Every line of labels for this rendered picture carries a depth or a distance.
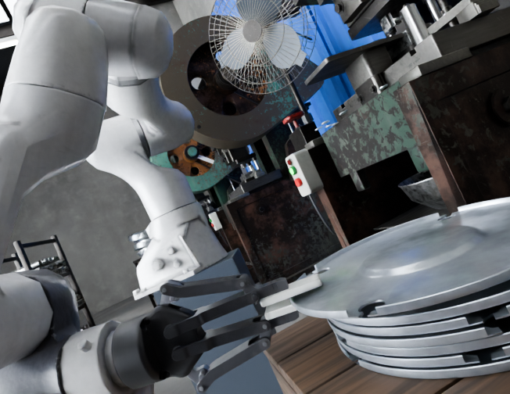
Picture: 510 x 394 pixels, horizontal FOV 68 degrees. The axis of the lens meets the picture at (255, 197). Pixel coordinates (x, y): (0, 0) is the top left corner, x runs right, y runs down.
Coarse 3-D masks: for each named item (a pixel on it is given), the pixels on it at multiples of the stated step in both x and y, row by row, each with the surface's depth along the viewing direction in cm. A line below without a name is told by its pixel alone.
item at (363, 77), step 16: (352, 48) 92; (368, 48) 94; (384, 48) 98; (320, 64) 93; (336, 64) 95; (352, 64) 101; (368, 64) 96; (384, 64) 97; (320, 80) 103; (352, 80) 103; (368, 80) 97; (368, 96) 100
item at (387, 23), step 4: (392, 12) 104; (396, 12) 104; (384, 16) 104; (388, 16) 104; (392, 16) 103; (396, 16) 104; (380, 20) 106; (384, 20) 105; (388, 20) 104; (392, 20) 104; (400, 20) 104; (384, 24) 106; (388, 24) 104; (392, 24) 104; (396, 24) 104; (384, 28) 106; (388, 28) 105; (392, 28) 108; (384, 32) 108; (388, 32) 107
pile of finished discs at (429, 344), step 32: (352, 320) 32; (384, 320) 30; (416, 320) 28; (448, 320) 27; (480, 320) 26; (352, 352) 35; (384, 352) 31; (416, 352) 28; (448, 352) 27; (480, 352) 28
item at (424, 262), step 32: (416, 224) 52; (448, 224) 45; (480, 224) 40; (352, 256) 49; (384, 256) 41; (416, 256) 36; (448, 256) 34; (480, 256) 31; (320, 288) 41; (352, 288) 37; (384, 288) 33; (416, 288) 30; (448, 288) 28; (480, 288) 26
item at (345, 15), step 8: (336, 0) 106; (344, 0) 103; (352, 0) 100; (360, 0) 98; (368, 0) 99; (336, 8) 105; (344, 8) 104; (352, 8) 102; (360, 8) 101; (344, 16) 106; (352, 16) 105; (352, 24) 109
